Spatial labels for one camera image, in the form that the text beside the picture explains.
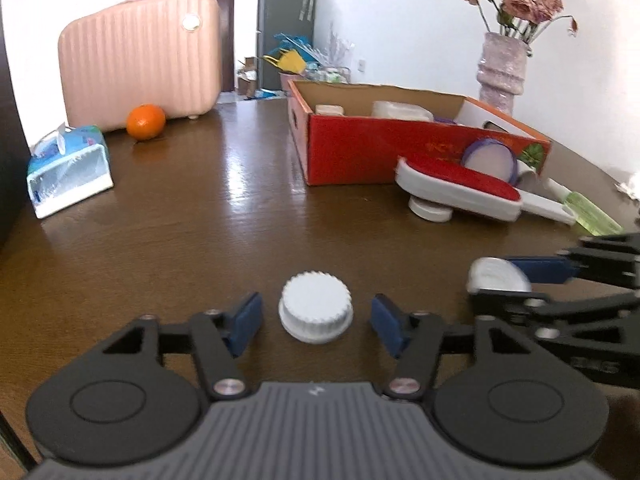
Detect orange fruit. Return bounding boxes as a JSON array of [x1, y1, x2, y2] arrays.
[[126, 104, 167, 141]]

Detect blue plastic bag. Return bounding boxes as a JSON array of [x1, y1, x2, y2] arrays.
[[272, 32, 321, 61]]

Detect dried pink roses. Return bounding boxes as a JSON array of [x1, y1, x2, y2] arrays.
[[450, 0, 606, 43]]

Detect blue tissue pack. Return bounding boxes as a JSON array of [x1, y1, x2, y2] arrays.
[[26, 122, 114, 219]]

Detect pink ribbed suitcase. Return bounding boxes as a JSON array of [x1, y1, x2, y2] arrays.
[[57, 0, 222, 133]]

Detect small brown cardboard box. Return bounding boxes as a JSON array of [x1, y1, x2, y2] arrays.
[[236, 56, 258, 96]]

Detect white ribbed screw cap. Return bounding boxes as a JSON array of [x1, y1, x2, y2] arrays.
[[278, 270, 354, 345], [408, 196, 453, 222]]

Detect green plastic bottle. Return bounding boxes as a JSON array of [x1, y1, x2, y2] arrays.
[[542, 177, 625, 237]]

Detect purple rimmed round container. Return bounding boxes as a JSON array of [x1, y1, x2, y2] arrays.
[[460, 138, 518, 184]]

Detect red white lint brush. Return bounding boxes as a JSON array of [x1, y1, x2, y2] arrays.
[[395, 155, 577, 226]]

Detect crumpled white tissue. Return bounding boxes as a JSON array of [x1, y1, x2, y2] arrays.
[[614, 172, 640, 198]]

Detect white round lid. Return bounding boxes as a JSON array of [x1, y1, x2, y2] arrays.
[[466, 257, 532, 295]]

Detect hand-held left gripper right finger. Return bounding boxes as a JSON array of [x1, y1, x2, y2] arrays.
[[370, 294, 546, 403]]

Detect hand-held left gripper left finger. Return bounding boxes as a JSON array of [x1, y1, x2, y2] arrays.
[[92, 291, 264, 401]]

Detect white plastic box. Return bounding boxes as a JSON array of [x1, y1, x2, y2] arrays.
[[371, 100, 435, 122]]

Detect pink textured vase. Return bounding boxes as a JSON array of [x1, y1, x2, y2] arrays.
[[475, 31, 532, 116]]

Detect yellow watering can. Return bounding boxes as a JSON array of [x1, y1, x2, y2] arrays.
[[263, 50, 307, 73]]

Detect red cardboard box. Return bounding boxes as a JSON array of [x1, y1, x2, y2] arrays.
[[286, 80, 553, 187]]

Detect grey refrigerator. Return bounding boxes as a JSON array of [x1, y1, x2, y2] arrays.
[[256, 0, 321, 91]]

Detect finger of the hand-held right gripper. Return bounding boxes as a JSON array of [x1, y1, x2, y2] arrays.
[[472, 291, 640, 356], [505, 232, 640, 288]]

